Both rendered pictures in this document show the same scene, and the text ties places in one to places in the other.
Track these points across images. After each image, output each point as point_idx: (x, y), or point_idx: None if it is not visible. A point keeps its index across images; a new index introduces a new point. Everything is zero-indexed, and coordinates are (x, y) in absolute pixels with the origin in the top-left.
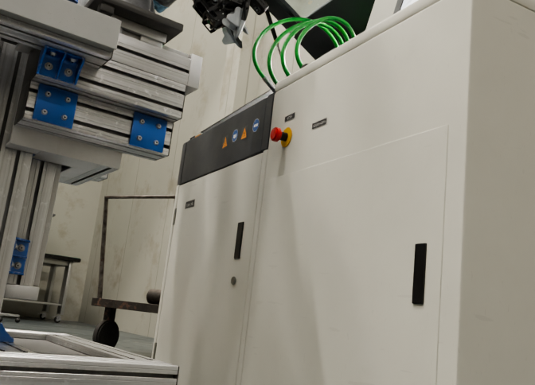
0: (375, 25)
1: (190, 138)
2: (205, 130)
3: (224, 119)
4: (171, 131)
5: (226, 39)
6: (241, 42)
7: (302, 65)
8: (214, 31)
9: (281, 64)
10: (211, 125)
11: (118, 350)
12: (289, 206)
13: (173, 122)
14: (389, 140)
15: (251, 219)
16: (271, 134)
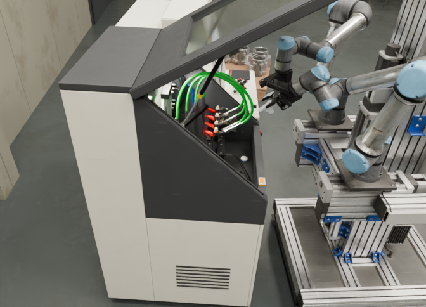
0: (255, 86)
1: (264, 194)
2: (254, 185)
3: (240, 174)
4: (296, 150)
5: (271, 110)
6: (259, 108)
7: (256, 106)
8: (280, 108)
9: (244, 110)
10: (249, 182)
11: (286, 231)
12: None
13: (296, 146)
14: None
15: None
16: (262, 134)
